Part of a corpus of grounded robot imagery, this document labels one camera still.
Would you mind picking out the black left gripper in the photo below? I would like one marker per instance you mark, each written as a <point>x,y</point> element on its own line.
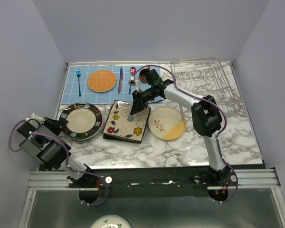
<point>57,125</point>

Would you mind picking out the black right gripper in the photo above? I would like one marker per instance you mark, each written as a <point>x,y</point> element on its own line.
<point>138,103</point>

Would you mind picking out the cream square dark-rimmed plate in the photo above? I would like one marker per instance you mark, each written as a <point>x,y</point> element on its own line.
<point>121,125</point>

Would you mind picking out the dark olive round plate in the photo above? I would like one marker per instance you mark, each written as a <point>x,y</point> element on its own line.
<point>71,108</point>

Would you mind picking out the yellow round plate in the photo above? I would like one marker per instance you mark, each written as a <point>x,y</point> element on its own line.
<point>166,123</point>

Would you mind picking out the wire dish rack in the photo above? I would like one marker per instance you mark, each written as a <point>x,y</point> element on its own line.
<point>210,76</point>

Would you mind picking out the white red rimmed plate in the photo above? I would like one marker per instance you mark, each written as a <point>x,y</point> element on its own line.
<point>84,123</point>

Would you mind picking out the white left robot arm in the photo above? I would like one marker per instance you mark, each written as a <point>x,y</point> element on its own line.
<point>43,144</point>

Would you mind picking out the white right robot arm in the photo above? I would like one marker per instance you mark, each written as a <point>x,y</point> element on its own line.
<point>209,120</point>

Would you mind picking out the orange black mug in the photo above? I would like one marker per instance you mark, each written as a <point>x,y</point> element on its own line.
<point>142,74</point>

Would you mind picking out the iridescent spoon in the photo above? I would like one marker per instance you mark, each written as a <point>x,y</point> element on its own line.
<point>132,72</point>

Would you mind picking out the iridescent knife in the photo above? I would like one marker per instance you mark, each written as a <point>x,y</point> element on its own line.
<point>120,80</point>

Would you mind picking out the woven wicker round trivet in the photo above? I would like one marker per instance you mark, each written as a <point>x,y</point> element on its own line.
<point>101,81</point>

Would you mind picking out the blue grid placemat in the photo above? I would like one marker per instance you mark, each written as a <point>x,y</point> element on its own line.
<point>70,91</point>

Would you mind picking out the blue fork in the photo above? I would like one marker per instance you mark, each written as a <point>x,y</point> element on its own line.
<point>78,74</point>

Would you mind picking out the white floral plate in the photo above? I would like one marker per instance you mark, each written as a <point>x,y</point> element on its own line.
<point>111,221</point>

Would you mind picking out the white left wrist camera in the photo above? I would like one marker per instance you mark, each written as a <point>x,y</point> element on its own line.
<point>36,117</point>

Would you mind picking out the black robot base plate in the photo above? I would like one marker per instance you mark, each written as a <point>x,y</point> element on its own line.
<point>197,181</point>

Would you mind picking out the aluminium frame rail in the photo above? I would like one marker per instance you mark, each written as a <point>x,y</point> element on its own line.
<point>57,180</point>

